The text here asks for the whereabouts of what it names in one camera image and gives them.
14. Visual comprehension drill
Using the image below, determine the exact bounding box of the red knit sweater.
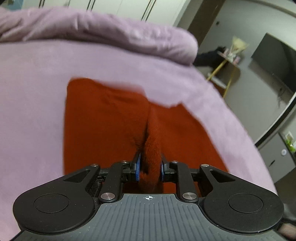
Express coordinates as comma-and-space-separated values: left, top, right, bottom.
63, 78, 226, 193

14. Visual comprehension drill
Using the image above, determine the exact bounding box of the black clothing pile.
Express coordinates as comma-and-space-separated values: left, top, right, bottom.
193, 46, 226, 69

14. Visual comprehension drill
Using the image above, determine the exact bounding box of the yellow legged side table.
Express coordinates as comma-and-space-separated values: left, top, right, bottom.
207, 50, 241, 98

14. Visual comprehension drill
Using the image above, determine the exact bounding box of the purple bed sheet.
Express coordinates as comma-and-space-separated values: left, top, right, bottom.
1, 40, 275, 240

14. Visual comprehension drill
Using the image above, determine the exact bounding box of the wrapped flower bouquet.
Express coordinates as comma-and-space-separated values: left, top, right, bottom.
227, 36, 249, 62

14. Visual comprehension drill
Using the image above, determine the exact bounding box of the white wardrobe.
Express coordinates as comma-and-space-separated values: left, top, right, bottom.
22, 0, 189, 26

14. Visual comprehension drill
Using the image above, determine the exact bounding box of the dark wooden door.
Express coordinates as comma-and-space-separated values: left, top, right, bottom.
188, 0, 225, 46

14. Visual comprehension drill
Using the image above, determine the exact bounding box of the purple rumpled duvet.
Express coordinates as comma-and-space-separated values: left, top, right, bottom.
1, 7, 198, 65

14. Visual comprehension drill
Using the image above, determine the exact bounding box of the black wall television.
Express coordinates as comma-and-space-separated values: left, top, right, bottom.
251, 33, 295, 92

